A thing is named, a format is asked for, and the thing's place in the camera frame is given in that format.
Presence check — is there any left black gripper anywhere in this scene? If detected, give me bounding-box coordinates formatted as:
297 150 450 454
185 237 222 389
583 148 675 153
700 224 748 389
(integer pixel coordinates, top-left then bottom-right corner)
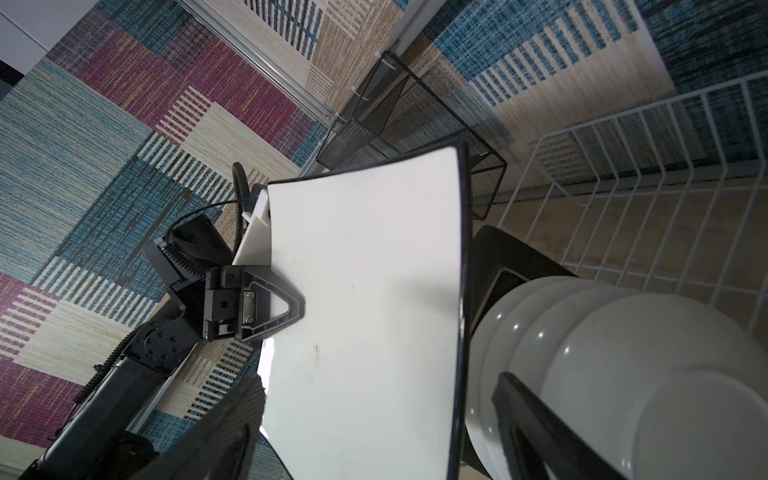
202 265 305 343

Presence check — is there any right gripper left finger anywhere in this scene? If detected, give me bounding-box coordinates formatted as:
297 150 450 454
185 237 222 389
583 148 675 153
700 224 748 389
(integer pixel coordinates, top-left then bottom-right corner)
133 373 266 479

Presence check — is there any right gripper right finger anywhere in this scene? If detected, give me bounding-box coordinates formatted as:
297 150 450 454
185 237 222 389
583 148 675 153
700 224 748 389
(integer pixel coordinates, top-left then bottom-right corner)
492 372 624 479

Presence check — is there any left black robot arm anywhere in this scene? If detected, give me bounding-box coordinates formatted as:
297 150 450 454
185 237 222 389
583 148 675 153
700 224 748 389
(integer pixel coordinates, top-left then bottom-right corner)
24 214 305 479

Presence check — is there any black mesh shelf rack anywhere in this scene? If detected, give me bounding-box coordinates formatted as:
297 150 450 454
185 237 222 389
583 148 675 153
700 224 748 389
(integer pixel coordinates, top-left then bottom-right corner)
315 51 507 220

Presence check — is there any white round plate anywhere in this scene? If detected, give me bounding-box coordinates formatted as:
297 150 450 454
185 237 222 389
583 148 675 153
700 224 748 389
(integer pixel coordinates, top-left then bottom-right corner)
541 294 767 479
477 278 607 480
509 278 640 394
465 276 579 479

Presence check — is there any black square plate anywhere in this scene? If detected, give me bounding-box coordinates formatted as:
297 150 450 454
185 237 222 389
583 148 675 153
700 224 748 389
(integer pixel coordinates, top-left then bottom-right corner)
468 225 574 335

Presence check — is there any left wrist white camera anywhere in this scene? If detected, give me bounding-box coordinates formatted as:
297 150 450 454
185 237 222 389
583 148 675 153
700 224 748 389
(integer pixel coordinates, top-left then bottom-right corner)
233 184 272 266

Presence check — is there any white wire dish rack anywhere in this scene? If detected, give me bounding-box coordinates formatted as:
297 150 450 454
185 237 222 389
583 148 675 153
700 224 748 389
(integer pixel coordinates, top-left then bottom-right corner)
492 72 767 341

